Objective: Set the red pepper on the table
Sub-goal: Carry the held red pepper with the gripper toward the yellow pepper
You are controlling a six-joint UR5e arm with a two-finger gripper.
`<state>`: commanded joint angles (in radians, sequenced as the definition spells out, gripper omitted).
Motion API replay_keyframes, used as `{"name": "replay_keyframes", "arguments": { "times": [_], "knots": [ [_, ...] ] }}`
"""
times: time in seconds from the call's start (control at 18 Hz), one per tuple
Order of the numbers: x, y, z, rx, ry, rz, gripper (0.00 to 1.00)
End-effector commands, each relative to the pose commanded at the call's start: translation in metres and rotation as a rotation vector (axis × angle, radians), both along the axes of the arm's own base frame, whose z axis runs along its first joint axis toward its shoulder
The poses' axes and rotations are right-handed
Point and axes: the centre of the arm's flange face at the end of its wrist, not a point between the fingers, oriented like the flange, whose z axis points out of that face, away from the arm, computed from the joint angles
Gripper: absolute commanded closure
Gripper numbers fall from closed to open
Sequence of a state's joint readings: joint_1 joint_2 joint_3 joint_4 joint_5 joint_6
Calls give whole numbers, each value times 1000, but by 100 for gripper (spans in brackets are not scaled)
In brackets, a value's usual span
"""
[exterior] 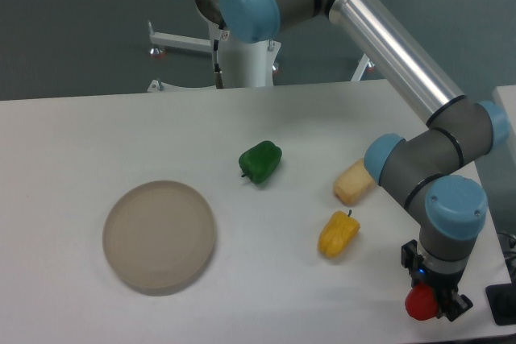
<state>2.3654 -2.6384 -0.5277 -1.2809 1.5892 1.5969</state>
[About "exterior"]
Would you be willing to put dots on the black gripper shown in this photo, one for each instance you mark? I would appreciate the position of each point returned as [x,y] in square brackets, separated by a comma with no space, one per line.
[441,275]

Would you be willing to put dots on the red pepper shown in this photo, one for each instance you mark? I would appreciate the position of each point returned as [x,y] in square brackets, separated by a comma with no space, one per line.
[420,303]

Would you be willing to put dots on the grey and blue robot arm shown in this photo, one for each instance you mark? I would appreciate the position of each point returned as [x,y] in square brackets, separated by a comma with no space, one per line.
[419,174]

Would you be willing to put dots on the yellow pepper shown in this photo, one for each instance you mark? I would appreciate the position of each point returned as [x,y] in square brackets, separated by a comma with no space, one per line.
[337,234]

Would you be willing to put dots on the green pepper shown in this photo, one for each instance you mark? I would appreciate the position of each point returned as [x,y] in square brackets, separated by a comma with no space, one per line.
[258,163]

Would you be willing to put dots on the black device at edge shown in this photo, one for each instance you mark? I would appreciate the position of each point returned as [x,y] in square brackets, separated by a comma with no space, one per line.
[501,298]

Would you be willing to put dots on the beige bread piece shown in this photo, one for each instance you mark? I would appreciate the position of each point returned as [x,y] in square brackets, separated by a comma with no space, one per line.
[354,183]

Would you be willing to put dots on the beige round plate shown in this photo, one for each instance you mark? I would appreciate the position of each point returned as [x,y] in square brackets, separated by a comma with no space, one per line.
[159,237]

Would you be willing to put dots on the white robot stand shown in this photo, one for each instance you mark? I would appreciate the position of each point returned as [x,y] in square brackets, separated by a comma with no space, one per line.
[235,64]

